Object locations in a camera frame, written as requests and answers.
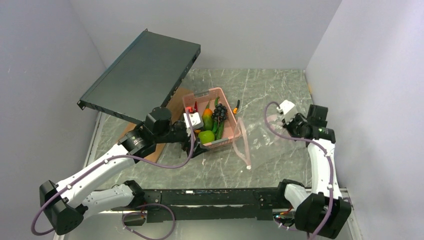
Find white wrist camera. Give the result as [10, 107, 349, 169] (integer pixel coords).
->
[277, 100, 298, 124]
[183, 107, 204, 130]

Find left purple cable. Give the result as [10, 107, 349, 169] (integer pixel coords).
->
[30, 110, 197, 240]

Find clear zip top bag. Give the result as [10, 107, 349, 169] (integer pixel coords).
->
[232, 117, 287, 171]

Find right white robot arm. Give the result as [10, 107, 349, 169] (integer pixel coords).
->
[275, 100, 352, 239]

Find pink perforated plastic basket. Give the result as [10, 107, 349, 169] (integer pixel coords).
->
[182, 87, 241, 149]

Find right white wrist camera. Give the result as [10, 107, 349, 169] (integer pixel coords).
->
[277, 100, 298, 124]

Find dark green rack server chassis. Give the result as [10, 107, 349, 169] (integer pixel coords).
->
[77, 29, 201, 125]

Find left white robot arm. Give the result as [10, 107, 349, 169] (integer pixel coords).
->
[31, 107, 204, 236]

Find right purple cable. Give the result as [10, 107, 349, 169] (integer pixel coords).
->
[263, 101, 335, 240]

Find black orange small tool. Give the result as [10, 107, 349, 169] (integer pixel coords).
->
[232, 99, 241, 115]

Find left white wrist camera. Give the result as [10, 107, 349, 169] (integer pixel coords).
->
[183, 107, 204, 130]

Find purple cable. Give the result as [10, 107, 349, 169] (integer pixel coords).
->
[263, 101, 335, 240]
[30, 110, 197, 240]

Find brown wooden board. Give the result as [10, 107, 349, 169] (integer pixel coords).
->
[118, 87, 192, 163]

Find dark purple fake grapes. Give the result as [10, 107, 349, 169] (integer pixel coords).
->
[218, 103, 228, 122]

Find orange fake fruit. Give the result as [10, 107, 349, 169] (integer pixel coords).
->
[202, 108, 214, 131]

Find dark green fake cucumber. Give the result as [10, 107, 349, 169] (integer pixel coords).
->
[215, 120, 225, 140]

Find green fake apple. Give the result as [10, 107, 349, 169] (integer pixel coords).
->
[198, 130, 215, 145]

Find aluminium frame rail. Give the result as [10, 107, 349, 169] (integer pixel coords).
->
[51, 113, 109, 235]

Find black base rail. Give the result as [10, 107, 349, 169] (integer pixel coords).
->
[110, 187, 299, 223]

